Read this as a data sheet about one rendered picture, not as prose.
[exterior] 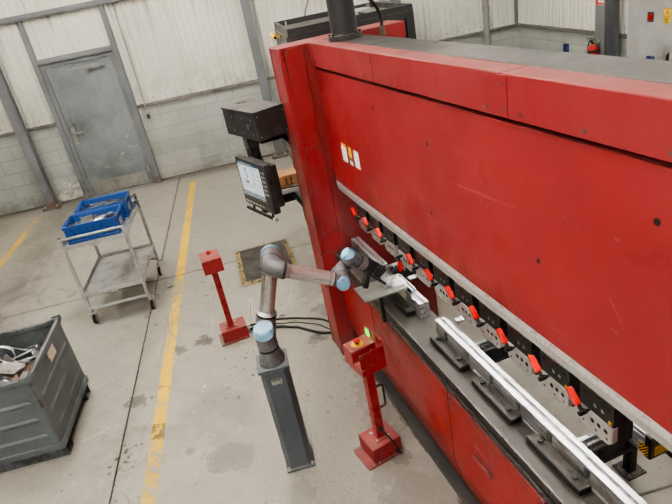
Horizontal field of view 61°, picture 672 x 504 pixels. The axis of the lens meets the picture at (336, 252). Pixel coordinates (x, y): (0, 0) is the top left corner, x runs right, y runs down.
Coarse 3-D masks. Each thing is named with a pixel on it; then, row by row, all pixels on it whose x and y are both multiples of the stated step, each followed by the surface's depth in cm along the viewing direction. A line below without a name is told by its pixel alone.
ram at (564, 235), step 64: (384, 128) 279; (448, 128) 218; (512, 128) 179; (384, 192) 306; (448, 192) 235; (512, 192) 190; (576, 192) 160; (640, 192) 138; (448, 256) 254; (512, 256) 203; (576, 256) 169; (640, 256) 144; (576, 320) 178; (640, 320) 151; (640, 384) 159
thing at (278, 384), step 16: (272, 368) 316; (288, 368) 321; (272, 384) 320; (288, 384) 323; (272, 400) 325; (288, 400) 327; (272, 416) 333; (288, 416) 332; (288, 432) 336; (304, 432) 341; (288, 448) 341; (304, 448) 344; (288, 464) 349; (304, 464) 349
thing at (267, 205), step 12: (240, 156) 410; (264, 168) 379; (276, 168) 388; (264, 180) 386; (276, 180) 390; (264, 192) 394; (276, 192) 393; (252, 204) 420; (264, 204) 402; (276, 204) 392
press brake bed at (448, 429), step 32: (352, 288) 392; (352, 320) 422; (416, 352) 303; (384, 384) 399; (416, 384) 320; (448, 384) 273; (416, 416) 357; (448, 416) 286; (448, 448) 301; (480, 448) 258; (448, 480) 321; (480, 480) 270; (512, 480) 235
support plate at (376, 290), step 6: (372, 282) 336; (378, 282) 335; (354, 288) 334; (360, 288) 332; (372, 288) 330; (378, 288) 329; (384, 288) 328; (396, 288) 325; (402, 288) 324; (360, 294) 326; (366, 294) 325; (372, 294) 324; (378, 294) 323; (384, 294) 322; (390, 294) 322; (366, 300) 319; (372, 300) 320
